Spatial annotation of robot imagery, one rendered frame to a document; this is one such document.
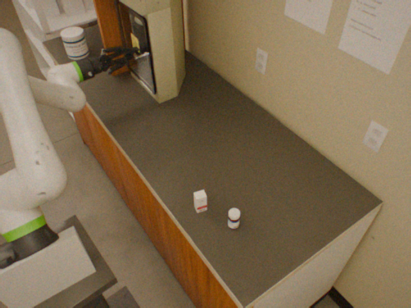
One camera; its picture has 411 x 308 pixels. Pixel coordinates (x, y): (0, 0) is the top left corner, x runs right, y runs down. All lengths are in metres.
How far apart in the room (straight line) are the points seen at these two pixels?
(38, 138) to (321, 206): 1.01
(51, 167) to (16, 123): 0.15
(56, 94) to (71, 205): 1.37
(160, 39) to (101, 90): 0.51
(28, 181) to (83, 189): 1.74
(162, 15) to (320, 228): 1.08
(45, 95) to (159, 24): 0.57
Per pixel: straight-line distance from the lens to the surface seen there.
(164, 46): 1.68
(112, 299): 2.26
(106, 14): 1.93
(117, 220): 2.53
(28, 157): 1.06
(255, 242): 1.30
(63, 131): 3.29
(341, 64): 1.42
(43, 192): 1.05
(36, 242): 1.16
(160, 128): 1.68
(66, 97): 1.50
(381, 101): 1.37
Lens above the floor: 2.06
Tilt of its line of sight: 47 degrees down
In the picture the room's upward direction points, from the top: 2 degrees counter-clockwise
